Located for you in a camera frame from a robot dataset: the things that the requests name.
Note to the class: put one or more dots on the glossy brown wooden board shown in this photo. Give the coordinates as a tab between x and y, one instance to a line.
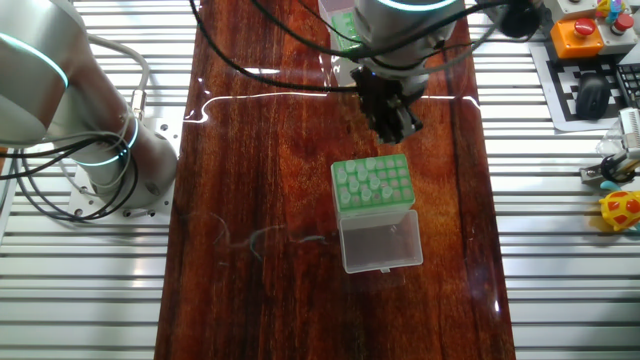
275	275

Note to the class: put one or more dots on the colourful plastic toy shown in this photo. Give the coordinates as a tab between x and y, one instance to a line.
607	7

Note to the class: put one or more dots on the orange yellow plastic object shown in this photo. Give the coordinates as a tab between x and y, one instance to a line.
622	210

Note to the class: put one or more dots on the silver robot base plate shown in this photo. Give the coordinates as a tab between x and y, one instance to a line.
167	132

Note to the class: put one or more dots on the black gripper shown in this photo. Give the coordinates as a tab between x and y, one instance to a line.
387	97

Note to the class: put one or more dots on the tall translucent green tip box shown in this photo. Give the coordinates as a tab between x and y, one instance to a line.
382	250

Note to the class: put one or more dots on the red mushroom button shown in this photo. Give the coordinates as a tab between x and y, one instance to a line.
624	22

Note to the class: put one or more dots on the grey button box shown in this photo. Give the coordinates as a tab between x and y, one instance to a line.
612	45

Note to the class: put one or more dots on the low green rack tip box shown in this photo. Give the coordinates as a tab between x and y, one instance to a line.
352	30

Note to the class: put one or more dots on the black computer mouse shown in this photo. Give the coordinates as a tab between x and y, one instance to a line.
592	97

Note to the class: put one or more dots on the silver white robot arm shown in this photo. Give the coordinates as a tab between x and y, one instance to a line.
40	75

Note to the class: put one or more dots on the red emergency stop button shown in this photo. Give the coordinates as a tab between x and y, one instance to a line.
584	26

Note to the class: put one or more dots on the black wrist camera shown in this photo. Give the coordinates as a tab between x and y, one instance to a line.
520	17

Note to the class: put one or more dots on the black keyboard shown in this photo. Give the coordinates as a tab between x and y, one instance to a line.
631	85

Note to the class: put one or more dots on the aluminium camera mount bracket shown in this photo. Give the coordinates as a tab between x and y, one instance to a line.
592	174

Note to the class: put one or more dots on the yellow button box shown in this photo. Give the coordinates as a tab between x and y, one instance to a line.
570	47

